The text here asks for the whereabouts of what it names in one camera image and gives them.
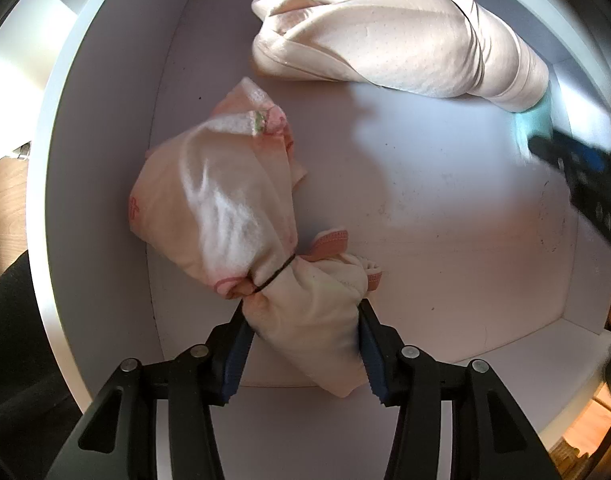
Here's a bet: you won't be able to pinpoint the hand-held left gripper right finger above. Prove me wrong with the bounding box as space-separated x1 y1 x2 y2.
358 299 561 480

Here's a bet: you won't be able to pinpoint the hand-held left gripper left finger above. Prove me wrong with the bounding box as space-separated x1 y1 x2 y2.
45 305 256 480

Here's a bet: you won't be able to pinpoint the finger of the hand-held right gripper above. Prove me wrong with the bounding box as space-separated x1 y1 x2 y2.
528 130 611 246

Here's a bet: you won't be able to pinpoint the teal plastic packet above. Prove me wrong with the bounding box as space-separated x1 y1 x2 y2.
515 95 553 151

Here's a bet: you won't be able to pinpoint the white cabinet shelf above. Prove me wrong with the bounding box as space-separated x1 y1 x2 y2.
28 0 611 480

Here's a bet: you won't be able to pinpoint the cream cloth bundle pink trim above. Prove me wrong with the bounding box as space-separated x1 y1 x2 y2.
128 77 383 400

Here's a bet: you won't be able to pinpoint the person's black trousers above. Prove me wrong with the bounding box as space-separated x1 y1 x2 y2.
0 250 86 480

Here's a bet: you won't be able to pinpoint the pale pink cloth roll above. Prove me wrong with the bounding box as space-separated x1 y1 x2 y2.
250 0 550 113

